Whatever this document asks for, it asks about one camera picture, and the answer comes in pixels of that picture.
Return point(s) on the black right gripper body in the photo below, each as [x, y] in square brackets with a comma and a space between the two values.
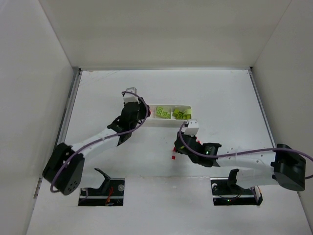
[182, 146]

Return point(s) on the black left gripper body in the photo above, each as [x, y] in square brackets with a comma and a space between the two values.
[141, 111]

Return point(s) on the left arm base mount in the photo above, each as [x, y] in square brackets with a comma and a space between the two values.
[109, 194]

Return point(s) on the white three-compartment tray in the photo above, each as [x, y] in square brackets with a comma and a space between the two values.
[154, 121]

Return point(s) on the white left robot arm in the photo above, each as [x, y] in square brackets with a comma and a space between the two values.
[65, 168]

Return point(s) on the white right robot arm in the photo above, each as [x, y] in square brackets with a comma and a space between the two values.
[281, 166]

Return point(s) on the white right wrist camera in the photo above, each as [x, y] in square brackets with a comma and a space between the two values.
[191, 127]

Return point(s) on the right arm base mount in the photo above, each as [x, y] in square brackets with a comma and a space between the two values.
[226, 192]

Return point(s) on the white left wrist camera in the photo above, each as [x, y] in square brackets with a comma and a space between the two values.
[129, 95]

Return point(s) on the light green lego brick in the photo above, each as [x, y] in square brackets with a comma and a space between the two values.
[187, 112]
[159, 111]

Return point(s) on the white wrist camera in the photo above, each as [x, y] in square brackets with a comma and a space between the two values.
[129, 95]
[191, 127]

